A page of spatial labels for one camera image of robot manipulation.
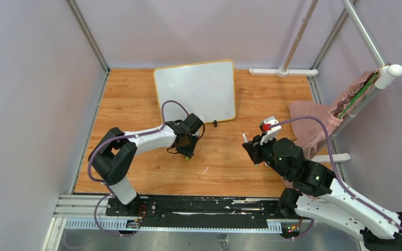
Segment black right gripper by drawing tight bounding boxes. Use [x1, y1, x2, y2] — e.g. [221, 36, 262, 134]
[243, 131, 291, 180]

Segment yellow framed whiteboard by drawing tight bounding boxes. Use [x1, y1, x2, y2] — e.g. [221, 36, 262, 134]
[153, 60, 237, 123]

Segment green white marker pen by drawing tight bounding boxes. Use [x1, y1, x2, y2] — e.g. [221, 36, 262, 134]
[242, 131, 258, 167]

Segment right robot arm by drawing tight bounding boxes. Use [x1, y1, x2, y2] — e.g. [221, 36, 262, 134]
[242, 135, 402, 250]

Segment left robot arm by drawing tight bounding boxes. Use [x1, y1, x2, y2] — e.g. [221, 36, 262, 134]
[88, 113, 205, 216]

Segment pink cloth shorts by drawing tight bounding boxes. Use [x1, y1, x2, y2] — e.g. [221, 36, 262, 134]
[288, 71, 377, 159]

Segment white rack side foot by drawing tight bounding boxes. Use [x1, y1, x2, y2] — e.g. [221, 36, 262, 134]
[311, 153, 351, 164]

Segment white clothes rack base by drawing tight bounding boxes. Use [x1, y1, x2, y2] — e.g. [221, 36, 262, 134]
[249, 68, 319, 77]

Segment green clothes hanger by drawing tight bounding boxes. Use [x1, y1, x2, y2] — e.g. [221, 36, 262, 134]
[333, 71, 379, 119]

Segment silver clothes rack pole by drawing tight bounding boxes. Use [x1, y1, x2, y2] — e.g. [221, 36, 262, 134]
[281, 0, 318, 73]

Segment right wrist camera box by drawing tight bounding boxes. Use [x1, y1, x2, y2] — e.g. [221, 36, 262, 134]
[259, 116, 282, 145]

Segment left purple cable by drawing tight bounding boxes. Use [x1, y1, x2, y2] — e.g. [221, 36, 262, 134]
[87, 100, 191, 238]

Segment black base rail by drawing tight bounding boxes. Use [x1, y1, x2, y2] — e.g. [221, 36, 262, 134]
[105, 195, 300, 230]

